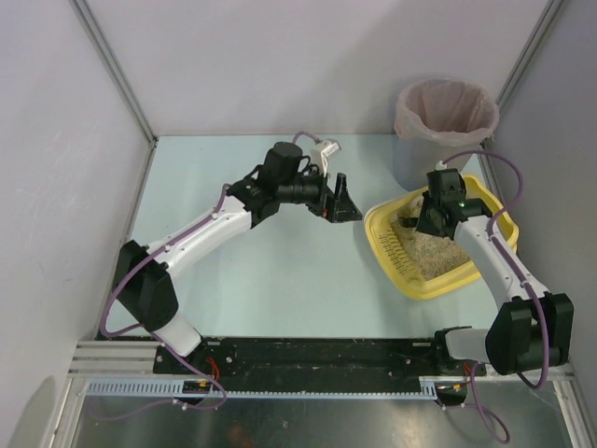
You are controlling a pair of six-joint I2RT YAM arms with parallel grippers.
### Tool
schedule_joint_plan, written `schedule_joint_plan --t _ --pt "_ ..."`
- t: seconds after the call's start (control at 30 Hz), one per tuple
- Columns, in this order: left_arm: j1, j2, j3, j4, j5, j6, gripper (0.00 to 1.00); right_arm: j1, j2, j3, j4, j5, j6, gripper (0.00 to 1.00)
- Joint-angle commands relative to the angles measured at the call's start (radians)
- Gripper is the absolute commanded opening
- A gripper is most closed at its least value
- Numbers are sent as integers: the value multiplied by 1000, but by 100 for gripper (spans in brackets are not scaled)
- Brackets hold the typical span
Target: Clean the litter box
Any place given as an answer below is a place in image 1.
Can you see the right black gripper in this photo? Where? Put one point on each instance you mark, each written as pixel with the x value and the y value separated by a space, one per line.
pixel 429 219

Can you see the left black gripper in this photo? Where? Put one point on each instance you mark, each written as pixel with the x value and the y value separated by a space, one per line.
pixel 330 201

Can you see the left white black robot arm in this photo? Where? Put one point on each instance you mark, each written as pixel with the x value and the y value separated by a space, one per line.
pixel 144 279

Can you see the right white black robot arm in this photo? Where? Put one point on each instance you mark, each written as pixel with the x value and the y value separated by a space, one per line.
pixel 532 328

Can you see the beige cat litter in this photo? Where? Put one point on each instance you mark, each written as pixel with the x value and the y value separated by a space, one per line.
pixel 432 256

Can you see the yellow litter box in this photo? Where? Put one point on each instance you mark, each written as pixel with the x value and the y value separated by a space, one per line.
pixel 420 280

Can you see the grey trash bin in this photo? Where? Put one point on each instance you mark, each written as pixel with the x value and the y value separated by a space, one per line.
pixel 414 158

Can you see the pink bin liner bag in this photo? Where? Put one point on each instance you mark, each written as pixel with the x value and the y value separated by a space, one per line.
pixel 448 112

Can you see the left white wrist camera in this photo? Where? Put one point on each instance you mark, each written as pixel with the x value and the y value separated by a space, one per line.
pixel 322 153

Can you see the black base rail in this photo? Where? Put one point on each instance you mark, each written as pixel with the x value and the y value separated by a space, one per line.
pixel 320 366

